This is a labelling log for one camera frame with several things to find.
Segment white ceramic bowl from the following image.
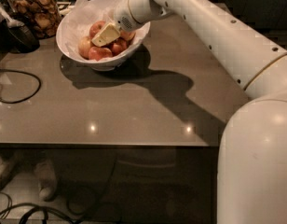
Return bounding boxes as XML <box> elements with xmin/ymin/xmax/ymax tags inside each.
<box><xmin>56</xmin><ymin>0</ymin><xmax>150</xmax><ymax>71</ymax></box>

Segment black cable on table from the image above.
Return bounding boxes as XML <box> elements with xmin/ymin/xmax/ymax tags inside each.
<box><xmin>0</xmin><ymin>68</ymin><xmax>42</xmax><ymax>105</ymax></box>

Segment front red apple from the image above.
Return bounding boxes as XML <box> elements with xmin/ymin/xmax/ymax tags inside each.
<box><xmin>89</xmin><ymin>47</ymin><xmax>113</xmax><ymax>61</ymax></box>

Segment glass jar of dried chips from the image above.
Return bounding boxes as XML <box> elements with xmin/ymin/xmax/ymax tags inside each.
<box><xmin>7</xmin><ymin>0</ymin><xmax>61</xmax><ymax>39</ymax></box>

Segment red apple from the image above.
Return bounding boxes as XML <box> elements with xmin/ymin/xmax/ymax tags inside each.
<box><xmin>89</xmin><ymin>21</ymin><xmax>105</xmax><ymax>38</ymax></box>
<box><xmin>109</xmin><ymin>38</ymin><xmax>128</xmax><ymax>56</ymax></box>
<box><xmin>89</xmin><ymin>47</ymin><xmax>113</xmax><ymax>61</ymax></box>

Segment white shoe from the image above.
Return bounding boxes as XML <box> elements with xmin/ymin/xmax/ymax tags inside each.
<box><xmin>0</xmin><ymin>153</ymin><xmax>21</xmax><ymax>189</ymax></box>
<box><xmin>34</xmin><ymin>160</ymin><xmax>58</xmax><ymax>202</ymax></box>

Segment white shoe right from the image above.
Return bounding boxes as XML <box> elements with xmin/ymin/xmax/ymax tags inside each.
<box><xmin>34</xmin><ymin>160</ymin><xmax>58</xmax><ymax>202</ymax></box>

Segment white shoe left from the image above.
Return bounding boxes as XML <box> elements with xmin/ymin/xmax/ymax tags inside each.
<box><xmin>0</xmin><ymin>153</ymin><xmax>21</xmax><ymax>189</ymax></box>

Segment back right yellow-red apple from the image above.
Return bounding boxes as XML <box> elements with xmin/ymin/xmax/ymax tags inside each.
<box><xmin>120</xmin><ymin>31</ymin><xmax>135</xmax><ymax>41</ymax></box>

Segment black cables on floor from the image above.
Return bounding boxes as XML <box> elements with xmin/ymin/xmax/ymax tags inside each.
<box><xmin>0</xmin><ymin>156</ymin><xmax>123</xmax><ymax>224</ymax></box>

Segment top red apple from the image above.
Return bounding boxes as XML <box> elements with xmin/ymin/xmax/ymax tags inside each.
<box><xmin>89</xmin><ymin>21</ymin><xmax>105</xmax><ymax>38</ymax></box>

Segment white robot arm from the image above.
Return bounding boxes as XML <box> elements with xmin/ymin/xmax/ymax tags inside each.
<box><xmin>93</xmin><ymin>0</ymin><xmax>287</xmax><ymax>224</ymax></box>

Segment left pale apple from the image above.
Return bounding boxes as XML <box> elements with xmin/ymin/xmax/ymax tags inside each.
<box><xmin>77</xmin><ymin>36</ymin><xmax>93</xmax><ymax>59</ymax></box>

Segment black appliance with scoop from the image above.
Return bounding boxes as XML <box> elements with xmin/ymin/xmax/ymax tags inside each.
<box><xmin>0</xmin><ymin>4</ymin><xmax>40</xmax><ymax>53</ymax></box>

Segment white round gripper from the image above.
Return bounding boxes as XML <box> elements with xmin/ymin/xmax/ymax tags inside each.
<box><xmin>91</xmin><ymin>0</ymin><xmax>141</xmax><ymax>47</ymax></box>

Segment right lower red apple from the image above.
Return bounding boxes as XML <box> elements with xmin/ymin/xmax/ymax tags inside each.
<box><xmin>109</xmin><ymin>38</ymin><xmax>128</xmax><ymax>56</ymax></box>

